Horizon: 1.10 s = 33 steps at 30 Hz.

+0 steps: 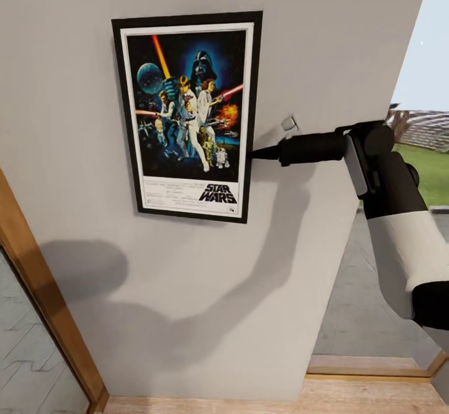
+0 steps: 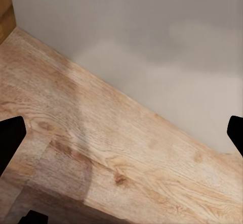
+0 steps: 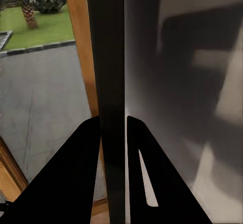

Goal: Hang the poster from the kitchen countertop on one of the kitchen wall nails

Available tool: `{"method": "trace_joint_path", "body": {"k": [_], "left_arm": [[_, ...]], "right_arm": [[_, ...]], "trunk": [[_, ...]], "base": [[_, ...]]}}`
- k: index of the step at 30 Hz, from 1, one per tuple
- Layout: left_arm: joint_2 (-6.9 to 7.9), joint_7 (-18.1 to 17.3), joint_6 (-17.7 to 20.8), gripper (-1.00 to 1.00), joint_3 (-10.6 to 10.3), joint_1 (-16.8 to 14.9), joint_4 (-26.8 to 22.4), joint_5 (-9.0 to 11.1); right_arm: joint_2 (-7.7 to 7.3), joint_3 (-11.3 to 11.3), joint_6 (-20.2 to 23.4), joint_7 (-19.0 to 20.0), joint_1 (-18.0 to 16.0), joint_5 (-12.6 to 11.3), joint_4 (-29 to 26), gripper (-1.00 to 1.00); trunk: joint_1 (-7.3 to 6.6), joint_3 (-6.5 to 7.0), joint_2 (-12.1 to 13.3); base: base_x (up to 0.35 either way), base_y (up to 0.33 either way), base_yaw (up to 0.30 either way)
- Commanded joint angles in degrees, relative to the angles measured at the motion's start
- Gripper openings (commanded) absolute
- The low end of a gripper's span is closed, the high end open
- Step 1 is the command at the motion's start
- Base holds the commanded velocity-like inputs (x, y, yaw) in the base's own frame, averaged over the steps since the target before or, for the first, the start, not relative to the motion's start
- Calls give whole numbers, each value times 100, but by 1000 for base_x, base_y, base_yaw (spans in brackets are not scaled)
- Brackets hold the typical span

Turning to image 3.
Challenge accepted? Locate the poster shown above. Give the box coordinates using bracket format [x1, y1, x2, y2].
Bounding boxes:
[87, 0, 125, 224]

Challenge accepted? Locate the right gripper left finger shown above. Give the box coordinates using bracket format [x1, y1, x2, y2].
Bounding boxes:
[0, 116, 101, 224]

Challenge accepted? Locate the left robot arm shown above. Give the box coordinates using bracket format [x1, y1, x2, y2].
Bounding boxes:
[0, 199, 12, 217]

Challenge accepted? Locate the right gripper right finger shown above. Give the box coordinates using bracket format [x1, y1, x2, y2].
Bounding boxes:
[127, 116, 213, 224]

